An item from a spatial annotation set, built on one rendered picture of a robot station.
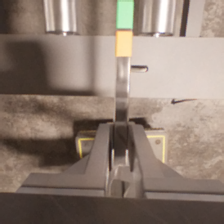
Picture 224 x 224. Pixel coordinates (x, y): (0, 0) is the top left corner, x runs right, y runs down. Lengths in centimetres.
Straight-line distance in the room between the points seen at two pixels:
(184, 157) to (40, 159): 146
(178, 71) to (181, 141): 145
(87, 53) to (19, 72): 11
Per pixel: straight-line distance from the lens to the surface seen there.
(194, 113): 163
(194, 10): 71
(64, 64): 26
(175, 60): 26
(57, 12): 55
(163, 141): 127
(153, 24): 53
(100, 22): 146
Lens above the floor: 141
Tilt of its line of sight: 74 degrees down
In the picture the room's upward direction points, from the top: 173 degrees counter-clockwise
